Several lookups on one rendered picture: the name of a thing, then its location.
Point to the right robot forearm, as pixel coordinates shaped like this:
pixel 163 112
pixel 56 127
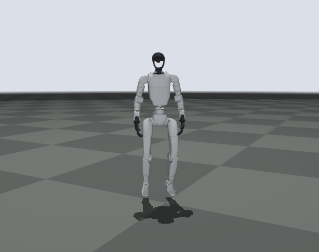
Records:
pixel 137 107

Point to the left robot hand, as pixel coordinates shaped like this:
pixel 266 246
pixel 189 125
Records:
pixel 182 120

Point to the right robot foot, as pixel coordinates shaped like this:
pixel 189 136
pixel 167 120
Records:
pixel 145 189

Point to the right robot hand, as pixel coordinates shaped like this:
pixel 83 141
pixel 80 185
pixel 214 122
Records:
pixel 136 122

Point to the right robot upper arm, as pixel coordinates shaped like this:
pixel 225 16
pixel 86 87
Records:
pixel 140 88

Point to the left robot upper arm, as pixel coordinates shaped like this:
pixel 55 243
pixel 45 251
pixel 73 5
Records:
pixel 176 87

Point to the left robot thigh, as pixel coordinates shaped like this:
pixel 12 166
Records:
pixel 173 139

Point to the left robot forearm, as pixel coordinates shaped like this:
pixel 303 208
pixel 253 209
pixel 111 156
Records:
pixel 180 106

